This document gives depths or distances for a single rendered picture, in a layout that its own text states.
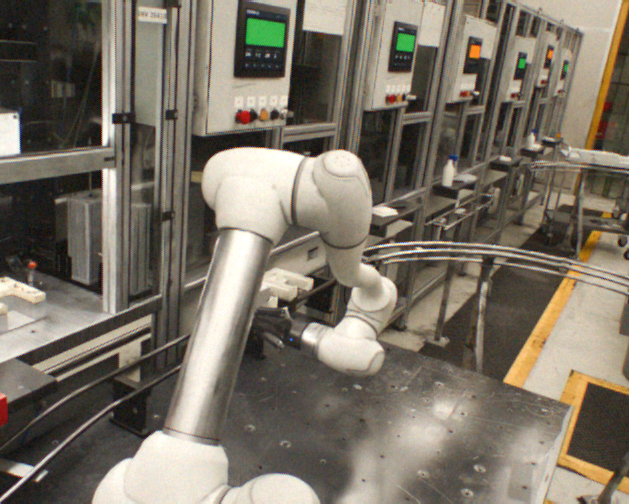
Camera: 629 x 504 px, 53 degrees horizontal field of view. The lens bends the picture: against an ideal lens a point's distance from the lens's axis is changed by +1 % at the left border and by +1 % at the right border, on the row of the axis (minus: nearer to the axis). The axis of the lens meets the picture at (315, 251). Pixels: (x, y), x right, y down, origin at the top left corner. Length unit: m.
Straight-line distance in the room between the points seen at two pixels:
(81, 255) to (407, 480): 1.02
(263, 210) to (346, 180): 0.16
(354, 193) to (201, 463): 0.52
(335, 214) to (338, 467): 0.67
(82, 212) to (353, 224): 0.85
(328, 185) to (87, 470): 0.84
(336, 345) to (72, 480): 0.66
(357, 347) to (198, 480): 0.63
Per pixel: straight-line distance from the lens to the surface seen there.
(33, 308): 1.64
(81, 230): 1.78
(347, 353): 1.56
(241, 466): 1.52
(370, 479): 1.54
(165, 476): 1.08
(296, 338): 1.64
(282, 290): 1.95
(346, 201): 1.11
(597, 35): 9.19
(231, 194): 1.15
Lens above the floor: 1.62
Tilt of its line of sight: 19 degrees down
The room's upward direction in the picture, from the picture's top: 7 degrees clockwise
